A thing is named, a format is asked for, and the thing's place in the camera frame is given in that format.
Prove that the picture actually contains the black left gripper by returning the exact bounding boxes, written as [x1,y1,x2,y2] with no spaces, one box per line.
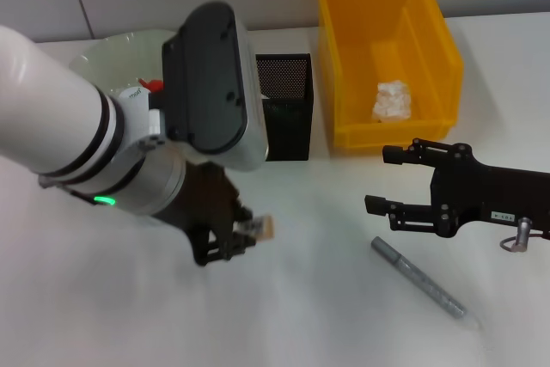
[150,159,260,267]

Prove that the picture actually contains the yellow plastic bin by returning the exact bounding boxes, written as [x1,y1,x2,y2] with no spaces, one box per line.
[313,0,465,156]

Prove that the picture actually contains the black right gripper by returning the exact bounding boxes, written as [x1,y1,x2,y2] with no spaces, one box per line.
[364,138,550,240]

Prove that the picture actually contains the beige eraser with barcode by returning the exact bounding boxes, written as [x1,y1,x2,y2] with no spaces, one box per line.
[238,213,276,242]

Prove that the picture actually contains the red-orange toy orange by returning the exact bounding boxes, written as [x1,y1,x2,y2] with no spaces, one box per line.
[139,77,167,94]

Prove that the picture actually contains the green wavy glass fruit plate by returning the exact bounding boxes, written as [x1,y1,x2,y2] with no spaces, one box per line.
[68,29,181,100]

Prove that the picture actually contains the silver grey pen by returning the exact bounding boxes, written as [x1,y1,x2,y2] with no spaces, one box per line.
[371,235,485,333]

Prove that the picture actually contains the white paper ball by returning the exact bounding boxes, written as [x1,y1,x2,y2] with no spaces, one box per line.
[371,79,413,123]

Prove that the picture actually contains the black mesh pen holder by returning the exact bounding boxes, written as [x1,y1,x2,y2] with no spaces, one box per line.
[255,52,315,162]

